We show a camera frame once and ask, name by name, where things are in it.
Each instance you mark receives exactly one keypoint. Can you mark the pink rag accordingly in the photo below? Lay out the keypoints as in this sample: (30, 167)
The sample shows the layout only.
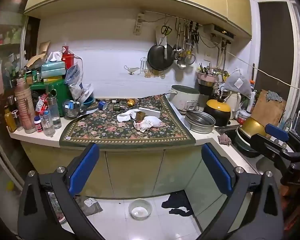
(225, 140)

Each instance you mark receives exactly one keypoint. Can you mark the white pill bottle blue cap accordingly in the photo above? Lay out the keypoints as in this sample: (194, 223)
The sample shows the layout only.
(38, 126)

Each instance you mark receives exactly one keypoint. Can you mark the white tissue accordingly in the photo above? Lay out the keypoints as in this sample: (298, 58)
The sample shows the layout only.
(125, 117)

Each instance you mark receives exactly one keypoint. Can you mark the black wok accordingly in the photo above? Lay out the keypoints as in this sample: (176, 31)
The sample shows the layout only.
(157, 60)

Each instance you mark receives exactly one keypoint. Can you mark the black kitchen shears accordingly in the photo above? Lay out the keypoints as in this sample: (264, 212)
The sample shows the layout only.
(195, 36)

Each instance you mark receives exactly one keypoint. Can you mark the green floral table cloth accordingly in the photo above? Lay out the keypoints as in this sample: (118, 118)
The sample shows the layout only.
(110, 130)

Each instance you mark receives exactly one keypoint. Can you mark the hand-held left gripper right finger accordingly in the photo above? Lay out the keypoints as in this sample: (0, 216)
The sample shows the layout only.
(218, 170)

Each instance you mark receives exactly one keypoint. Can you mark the brown paper bag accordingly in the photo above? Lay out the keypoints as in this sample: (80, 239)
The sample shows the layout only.
(37, 60)

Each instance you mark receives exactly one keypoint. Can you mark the white wall water heater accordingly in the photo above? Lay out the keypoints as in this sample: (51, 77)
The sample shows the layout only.
(218, 30)

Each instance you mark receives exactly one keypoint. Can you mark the beige power strip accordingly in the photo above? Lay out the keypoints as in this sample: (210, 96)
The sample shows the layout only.
(138, 26)

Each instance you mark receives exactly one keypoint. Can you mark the gold foil ball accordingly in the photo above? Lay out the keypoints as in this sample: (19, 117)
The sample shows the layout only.
(131, 102)

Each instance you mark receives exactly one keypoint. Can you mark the white rice cooker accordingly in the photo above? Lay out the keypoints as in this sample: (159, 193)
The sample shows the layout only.
(185, 100)

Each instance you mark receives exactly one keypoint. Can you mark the clear bottle with grey cap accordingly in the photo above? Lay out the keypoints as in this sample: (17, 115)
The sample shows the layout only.
(55, 115)

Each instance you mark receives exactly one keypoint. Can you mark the grey plastic packet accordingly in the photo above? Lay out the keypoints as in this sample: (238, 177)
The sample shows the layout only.
(91, 206)

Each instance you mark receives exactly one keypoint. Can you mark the dark window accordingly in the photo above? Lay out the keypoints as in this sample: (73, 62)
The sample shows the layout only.
(275, 42)

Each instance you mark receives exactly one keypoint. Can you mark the steel ladle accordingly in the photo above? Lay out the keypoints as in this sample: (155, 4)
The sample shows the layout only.
(182, 65)

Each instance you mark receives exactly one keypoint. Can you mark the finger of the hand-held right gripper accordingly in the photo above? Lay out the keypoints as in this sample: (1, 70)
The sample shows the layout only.
(277, 132)
(265, 146)

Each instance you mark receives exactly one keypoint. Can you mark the stack of paper cups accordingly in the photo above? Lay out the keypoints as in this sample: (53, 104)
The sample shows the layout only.
(25, 105)

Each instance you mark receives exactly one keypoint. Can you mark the clear plastic bottle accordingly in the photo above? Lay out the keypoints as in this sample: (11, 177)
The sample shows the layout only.
(47, 125)

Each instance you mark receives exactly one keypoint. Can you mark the stack of dark basins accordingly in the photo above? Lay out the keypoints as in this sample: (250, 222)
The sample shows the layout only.
(243, 142)

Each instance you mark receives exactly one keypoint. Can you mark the white wall socket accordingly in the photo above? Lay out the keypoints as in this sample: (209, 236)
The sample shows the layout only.
(207, 56)

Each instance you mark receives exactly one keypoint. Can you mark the small yellow object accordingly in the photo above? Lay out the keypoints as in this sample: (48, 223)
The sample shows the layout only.
(10, 185)

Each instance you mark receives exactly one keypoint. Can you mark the blue bowl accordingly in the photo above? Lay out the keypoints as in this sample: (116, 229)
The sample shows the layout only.
(88, 102)

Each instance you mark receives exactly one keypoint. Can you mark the small blue cup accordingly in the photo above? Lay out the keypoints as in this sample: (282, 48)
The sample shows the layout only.
(102, 105)

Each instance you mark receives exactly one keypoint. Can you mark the black pot with yellow lid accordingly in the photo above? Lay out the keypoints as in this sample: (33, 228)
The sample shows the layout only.
(218, 107)

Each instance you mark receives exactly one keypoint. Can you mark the white kettle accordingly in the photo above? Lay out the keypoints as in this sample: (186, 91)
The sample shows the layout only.
(236, 102)

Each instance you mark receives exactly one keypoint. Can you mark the red snack packet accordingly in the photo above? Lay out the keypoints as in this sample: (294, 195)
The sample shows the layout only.
(41, 105)

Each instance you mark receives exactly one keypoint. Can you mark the red container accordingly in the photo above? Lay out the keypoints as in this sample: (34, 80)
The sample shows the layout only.
(70, 60)

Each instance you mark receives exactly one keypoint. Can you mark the pink utensil holder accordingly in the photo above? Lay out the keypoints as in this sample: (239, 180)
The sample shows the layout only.
(206, 77)

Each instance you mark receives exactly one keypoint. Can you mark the row of spice jars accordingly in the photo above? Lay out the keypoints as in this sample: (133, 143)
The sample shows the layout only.
(30, 76)

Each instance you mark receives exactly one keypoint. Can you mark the steel pot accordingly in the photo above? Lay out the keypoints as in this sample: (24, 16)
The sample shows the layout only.
(200, 125)

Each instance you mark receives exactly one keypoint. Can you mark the wooden cutting board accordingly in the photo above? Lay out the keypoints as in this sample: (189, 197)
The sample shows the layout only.
(265, 110)

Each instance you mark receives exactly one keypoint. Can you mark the clear blue-printed plastic bag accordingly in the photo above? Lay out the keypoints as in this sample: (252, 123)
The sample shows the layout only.
(75, 80)

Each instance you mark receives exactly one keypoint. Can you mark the white box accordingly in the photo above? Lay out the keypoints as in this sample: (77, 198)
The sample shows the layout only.
(152, 112)

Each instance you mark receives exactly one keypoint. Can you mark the small dark bottle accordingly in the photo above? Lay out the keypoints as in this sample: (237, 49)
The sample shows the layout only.
(114, 101)

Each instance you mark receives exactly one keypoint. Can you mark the glass jar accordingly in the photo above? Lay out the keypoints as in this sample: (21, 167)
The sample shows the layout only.
(71, 107)

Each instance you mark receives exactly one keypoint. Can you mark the pale lower cabinet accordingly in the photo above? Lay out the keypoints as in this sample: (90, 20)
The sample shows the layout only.
(135, 170)

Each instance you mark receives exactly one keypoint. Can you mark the steel skimmer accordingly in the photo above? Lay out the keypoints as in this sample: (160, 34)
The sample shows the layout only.
(179, 53)

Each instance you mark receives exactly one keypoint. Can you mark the patterned dish cloth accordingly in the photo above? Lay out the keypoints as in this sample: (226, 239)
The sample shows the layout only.
(273, 96)

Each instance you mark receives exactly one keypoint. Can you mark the green plastic basket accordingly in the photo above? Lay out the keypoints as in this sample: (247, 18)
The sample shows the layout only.
(57, 92)

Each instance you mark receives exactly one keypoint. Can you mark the steel floor bowl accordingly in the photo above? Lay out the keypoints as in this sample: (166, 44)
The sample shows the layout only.
(140, 212)

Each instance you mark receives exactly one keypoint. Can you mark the white plastic bag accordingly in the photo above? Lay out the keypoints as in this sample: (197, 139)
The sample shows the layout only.
(150, 122)

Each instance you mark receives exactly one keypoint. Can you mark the yellow oil bottle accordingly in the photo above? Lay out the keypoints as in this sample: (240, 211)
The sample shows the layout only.
(10, 121)

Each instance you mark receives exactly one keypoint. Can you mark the grey cloth bag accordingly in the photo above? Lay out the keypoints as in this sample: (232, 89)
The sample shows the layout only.
(236, 85)

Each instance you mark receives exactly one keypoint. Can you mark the dark cloth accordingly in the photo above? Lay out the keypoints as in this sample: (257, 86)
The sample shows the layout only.
(177, 201)

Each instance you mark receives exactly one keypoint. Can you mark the red label jar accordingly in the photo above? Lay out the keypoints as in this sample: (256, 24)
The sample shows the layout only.
(243, 116)

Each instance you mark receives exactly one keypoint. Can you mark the cutlery bundle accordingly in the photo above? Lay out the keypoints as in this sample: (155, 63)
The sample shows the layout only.
(207, 68)

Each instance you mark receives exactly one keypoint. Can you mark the small green bottle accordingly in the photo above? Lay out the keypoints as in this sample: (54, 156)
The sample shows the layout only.
(117, 108)

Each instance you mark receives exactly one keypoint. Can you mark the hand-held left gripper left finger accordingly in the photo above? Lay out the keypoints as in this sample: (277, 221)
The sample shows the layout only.
(86, 165)

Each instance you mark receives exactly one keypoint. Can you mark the teal tissue box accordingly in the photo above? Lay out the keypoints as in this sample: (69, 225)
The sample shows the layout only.
(52, 68)

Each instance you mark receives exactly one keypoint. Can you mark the small brown block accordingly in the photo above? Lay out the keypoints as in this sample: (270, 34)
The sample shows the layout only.
(140, 116)

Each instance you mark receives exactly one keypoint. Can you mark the gold metal bowl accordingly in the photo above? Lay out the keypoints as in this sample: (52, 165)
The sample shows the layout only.
(252, 127)

